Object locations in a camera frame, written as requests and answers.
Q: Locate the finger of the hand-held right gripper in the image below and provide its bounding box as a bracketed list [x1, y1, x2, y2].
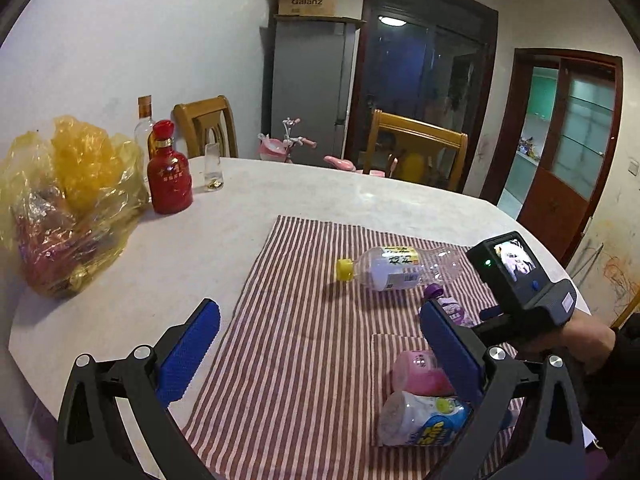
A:
[472, 304, 502, 343]

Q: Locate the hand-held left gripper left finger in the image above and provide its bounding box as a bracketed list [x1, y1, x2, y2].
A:
[53, 298, 222, 480]

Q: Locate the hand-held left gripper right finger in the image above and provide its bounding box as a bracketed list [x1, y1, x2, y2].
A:
[419, 300, 587, 480]

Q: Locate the small purple capped bottle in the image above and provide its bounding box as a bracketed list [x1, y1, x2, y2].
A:
[422, 282, 476, 328]

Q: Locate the person's right forearm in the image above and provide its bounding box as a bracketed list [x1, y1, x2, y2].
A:
[575, 317, 640, 461]

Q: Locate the person's right hand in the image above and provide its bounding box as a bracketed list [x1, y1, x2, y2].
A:
[517, 311, 617, 376]

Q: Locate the white blue plastic bottle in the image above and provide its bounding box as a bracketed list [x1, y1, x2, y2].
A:
[376, 390, 473, 448]

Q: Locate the wooden armchair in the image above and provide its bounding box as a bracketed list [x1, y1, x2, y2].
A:
[612, 290, 640, 328]

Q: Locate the red-brown wooden glazed door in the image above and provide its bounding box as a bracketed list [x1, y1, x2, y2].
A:
[517, 57, 623, 266]

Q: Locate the clear plastic bottle yellow cap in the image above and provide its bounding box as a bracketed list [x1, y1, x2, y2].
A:
[336, 246, 466, 292]

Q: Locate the red white striped cloth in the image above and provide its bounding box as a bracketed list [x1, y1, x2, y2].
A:
[180, 215, 536, 480]

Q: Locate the small yellow object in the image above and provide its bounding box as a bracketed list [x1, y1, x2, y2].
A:
[400, 152, 428, 181]

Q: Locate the red ceramic bottle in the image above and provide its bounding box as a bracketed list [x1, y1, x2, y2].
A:
[146, 120, 194, 215]

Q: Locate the small clear glass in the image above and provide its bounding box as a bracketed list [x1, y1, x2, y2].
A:
[203, 143, 224, 193]

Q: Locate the wooden dining chair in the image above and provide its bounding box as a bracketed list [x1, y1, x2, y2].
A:
[173, 96, 239, 159]
[362, 109, 469, 193]

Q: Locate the yellow plastic bag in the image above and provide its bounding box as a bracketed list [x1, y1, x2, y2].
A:
[0, 116, 151, 298]

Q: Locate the pink toy tricycle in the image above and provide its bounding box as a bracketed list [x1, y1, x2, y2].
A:
[257, 117, 388, 178]

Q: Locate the clear glass bottle orange cap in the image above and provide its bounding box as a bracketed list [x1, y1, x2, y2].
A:
[134, 95, 157, 181]

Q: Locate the dark glass sliding door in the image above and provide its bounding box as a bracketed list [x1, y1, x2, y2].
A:
[345, 0, 499, 203]

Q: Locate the grey refrigerator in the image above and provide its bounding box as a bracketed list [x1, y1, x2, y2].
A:
[261, 14, 361, 163]

